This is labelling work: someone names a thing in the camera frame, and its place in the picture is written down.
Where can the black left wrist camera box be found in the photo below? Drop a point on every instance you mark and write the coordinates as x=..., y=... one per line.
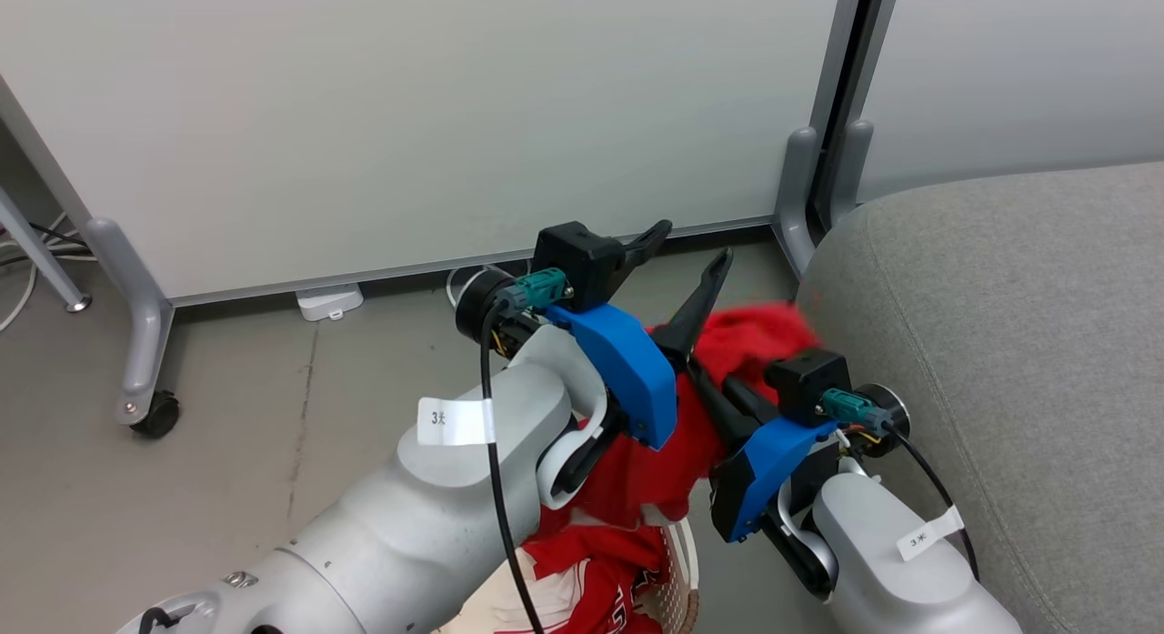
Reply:
x=577, y=256

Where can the white perforated laundry basket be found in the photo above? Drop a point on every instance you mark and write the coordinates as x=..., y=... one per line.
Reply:
x=677, y=570

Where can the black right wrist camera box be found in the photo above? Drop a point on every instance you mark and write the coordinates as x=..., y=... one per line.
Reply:
x=805, y=379

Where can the grey fabric sofa seat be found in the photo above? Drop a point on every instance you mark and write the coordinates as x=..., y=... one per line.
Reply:
x=1046, y=343

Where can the wide white partition panel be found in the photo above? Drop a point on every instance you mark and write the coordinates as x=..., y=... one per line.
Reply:
x=409, y=115

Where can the green left camera connector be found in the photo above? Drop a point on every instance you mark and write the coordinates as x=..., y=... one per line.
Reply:
x=544, y=286

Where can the slanted grey stand leg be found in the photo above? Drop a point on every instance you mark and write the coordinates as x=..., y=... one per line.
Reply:
x=36, y=252

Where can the green right camera connector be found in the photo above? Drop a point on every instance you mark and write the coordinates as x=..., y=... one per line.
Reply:
x=850, y=405

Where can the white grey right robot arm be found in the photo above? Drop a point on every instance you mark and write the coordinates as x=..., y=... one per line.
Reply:
x=873, y=561

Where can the red jersey with white trim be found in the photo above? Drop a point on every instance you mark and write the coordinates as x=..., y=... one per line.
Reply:
x=600, y=570

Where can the grey curved partition foot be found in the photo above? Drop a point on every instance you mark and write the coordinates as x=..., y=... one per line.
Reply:
x=855, y=161
x=796, y=188

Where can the grey partition leg with caster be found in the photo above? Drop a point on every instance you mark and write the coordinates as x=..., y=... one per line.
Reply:
x=136, y=325

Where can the green camera connector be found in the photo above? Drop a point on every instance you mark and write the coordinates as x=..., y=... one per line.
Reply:
x=544, y=286
x=850, y=405

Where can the white power adapter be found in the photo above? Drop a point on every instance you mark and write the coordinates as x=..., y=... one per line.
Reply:
x=327, y=302

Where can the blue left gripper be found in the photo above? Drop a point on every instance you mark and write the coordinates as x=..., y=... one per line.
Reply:
x=627, y=370

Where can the white partition panel behind sofa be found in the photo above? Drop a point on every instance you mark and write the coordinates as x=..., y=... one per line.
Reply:
x=1018, y=70

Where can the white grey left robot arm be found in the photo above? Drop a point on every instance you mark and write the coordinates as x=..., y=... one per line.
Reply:
x=409, y=525

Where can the plain red mesh garment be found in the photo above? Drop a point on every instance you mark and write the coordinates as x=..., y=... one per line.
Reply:
x=646, y=479

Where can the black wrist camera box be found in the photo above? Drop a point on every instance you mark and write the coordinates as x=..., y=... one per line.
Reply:
x=805, y=379
x=577, y=256

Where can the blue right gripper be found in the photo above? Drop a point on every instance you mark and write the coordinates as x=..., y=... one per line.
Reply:
x=759, y=470

